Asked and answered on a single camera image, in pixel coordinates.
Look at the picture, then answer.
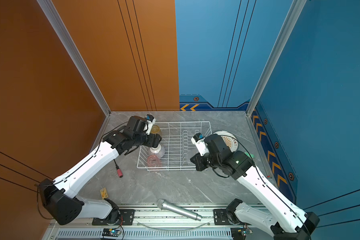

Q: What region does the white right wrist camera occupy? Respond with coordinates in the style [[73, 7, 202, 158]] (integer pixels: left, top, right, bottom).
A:
[[191, 133, 209, 157]]

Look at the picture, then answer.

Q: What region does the striped ceramic bowl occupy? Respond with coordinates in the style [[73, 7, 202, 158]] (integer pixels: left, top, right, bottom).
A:
[[150, 144, 166, 159]]

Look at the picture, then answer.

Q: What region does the white wire dish rack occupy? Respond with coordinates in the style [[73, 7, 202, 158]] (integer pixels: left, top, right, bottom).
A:
[[137, 121, 212, 171]]

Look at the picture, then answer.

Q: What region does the aluminium corner post left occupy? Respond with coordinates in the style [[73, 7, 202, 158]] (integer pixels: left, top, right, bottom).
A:
[[37, 0, 111, 117]]

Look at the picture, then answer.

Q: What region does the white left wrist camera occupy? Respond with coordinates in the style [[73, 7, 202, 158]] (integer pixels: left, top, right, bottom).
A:
[[144, 114, 156, 135]]

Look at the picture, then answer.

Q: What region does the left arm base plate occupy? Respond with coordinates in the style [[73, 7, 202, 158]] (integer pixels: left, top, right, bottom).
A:
[[92, 209, 135, 226]]

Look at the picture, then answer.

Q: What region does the aluminium corner post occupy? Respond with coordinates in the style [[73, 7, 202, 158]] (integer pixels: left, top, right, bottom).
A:
[[246, 0, 307, 117], [37, 0, 111, 117]]

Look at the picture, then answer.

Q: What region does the red-tipped marker pen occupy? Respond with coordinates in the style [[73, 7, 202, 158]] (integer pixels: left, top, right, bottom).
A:
[[113, 159, 124, 178]]

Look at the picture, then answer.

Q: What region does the silver microphone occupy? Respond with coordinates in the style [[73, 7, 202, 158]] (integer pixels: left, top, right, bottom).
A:
[[157, 199, 202, 221]]

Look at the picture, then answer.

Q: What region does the green circuit board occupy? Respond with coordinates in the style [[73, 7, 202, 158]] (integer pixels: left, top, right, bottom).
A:
[[102, 228, 123, 239]]

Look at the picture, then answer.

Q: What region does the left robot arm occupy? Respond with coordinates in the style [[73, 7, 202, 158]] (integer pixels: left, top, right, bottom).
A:
[[38, 115, 162, 225]]

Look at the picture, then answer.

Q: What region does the pink glass cup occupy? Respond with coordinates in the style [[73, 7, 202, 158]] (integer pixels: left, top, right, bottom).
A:
[[147, 155, 162, 168]]

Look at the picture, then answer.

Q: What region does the aluminium front rail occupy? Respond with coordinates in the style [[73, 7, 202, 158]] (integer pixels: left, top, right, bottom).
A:
[[43, 204, 272, 240]]

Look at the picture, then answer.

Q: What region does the green plastic block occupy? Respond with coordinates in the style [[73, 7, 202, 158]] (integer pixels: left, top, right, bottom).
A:
[[245, 152, 255, 159]]

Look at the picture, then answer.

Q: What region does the yellow glass cup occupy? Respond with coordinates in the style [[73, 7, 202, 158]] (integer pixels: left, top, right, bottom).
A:
[[150, 125, 162, 135]]

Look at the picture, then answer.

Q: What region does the right circuit board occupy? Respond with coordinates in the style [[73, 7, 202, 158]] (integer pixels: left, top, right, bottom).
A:
[[231, 228, 249, 240]]

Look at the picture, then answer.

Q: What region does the aluminium corner post right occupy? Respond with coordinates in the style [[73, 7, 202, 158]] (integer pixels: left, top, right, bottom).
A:
[[246, 0, 307, 117]]

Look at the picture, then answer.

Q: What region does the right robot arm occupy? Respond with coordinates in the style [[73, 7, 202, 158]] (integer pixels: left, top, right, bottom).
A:
[[191, 133, 320, 240]]

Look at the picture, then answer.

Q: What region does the yellow tag card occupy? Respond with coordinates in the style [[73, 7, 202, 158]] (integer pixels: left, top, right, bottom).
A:
[[100, 188, 109, 200]]

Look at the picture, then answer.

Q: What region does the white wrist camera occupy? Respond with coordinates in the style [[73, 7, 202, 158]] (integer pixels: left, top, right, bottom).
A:
[[144, 114, 156, 135], [191, 133, 209, 157]]

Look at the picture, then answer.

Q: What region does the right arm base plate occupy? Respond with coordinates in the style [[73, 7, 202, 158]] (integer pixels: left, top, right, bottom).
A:
[[213, 209, 236, 226]]

